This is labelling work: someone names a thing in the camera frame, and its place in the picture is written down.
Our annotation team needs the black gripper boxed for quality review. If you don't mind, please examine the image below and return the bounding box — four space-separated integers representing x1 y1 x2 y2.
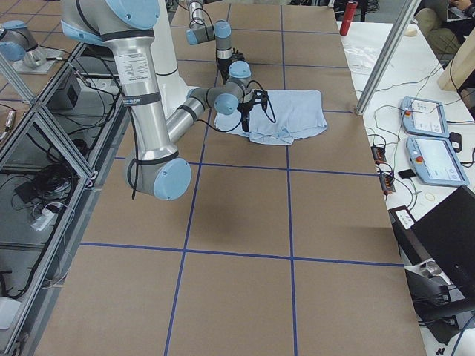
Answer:
237 99 255 132
216 57 232 84

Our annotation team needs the light blue button-up shirt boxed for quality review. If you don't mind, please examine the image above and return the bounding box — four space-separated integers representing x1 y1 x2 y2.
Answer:
214 90 328 145

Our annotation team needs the black monitor on arm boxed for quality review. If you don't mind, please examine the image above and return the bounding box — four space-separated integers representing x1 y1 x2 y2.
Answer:
389 185 474 297

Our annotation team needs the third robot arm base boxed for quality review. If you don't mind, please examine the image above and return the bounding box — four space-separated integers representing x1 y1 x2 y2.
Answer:
1 20 63 74

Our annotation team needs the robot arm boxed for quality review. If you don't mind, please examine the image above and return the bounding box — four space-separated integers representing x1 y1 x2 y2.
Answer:
184 1 234 84
62 1 256 200

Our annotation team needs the clear plastic bag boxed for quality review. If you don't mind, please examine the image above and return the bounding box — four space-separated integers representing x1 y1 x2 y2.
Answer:
343 44 381 75

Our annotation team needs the orange connector board far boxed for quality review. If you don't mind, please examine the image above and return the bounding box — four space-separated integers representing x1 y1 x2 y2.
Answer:
371 145 387 164

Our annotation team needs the orange connector board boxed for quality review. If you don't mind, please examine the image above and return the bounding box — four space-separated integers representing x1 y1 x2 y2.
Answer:
371 145 387 164
377 165 396 196

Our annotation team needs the red cylinder tube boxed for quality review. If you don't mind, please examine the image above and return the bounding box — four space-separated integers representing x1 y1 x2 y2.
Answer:
339 0 358 36

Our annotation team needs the orange connector board near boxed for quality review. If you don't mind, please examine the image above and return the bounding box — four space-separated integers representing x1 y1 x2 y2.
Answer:
377 165 396 196

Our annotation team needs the grey electronics box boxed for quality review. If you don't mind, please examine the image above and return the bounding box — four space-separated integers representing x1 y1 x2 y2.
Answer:
47 71 81 110

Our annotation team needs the upper blue teach pendant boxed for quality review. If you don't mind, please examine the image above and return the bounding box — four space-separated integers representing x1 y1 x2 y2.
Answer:
400 96 449 139

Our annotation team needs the blue teach pendant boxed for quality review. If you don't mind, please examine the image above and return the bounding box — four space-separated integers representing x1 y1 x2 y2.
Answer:
406 136 470 187
400 96 449 139

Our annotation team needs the lower blue teach pendant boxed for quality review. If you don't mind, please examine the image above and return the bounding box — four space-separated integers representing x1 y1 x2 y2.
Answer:
406 136 470 187

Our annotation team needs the seated person dark hair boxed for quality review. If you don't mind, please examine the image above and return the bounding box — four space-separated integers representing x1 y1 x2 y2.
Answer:
414 1 474 56

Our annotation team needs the wooden board upright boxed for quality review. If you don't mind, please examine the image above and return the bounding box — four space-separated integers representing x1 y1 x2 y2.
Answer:
437 30 475 90

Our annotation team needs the white power strip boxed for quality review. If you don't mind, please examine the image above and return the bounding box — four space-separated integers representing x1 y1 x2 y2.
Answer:
30 208 55 231

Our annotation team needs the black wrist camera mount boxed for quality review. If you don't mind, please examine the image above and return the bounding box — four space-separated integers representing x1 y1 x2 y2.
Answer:
252 89 269 111
231 48 246 63

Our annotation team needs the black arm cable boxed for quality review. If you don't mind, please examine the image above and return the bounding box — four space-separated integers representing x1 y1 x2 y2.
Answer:
129 79 278 201

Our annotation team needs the aluminium frame post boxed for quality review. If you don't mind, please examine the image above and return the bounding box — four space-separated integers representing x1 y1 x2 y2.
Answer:
355 0 421 116

